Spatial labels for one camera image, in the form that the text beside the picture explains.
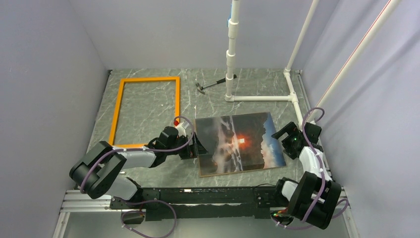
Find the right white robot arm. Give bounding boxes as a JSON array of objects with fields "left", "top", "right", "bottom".
[{"left": 271, "top": 122, "right": 341, "bottom": 230}]

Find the black handled hammer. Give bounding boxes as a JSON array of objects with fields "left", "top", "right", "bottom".
[{"left": 195, "top": 78, "right": 226, "bottom": 95}]

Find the white diagonal pole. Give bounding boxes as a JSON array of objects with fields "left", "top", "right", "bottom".
[{"left": 302, "top": 0, "right": 402, "bottom": 128}]

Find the white PVC pipe stand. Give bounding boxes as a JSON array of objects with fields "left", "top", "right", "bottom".
[{"left": 224, "top": 0, "right": 319, "bottom": 133}]

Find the sunset landscape photo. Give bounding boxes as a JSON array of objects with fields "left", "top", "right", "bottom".
[{"left": 195, "top": 112, "right": 286, "bottom": 177}]

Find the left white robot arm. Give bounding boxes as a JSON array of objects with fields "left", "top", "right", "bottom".
[{"left": 69, "top": 125, "right": 207, "bottom": 208}]

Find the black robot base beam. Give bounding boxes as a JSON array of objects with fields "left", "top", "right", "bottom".
[{"left": 109, "top": 185, "right": 288, "bottom": 221}]

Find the orange picture frame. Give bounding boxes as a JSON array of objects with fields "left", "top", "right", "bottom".
[{"left": 108, "top": 76, "right": 181, "bottom": 148}]

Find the aluminium rail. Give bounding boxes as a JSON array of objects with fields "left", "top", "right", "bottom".
[{"left": 60, "top": 190, "right": 346, "bottom": 213}]

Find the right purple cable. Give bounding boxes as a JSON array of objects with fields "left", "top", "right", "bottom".
[{"left": 270, "top": 107, "right": 349, "bottom": 230}]

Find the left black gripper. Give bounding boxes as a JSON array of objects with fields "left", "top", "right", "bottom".
[{"left": 166, "top": 132, "right": 209, "bottom": 160}]

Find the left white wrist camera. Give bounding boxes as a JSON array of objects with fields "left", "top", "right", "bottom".
[{"left": 174, "top": 120, "right": 191, "bottom": 136}]

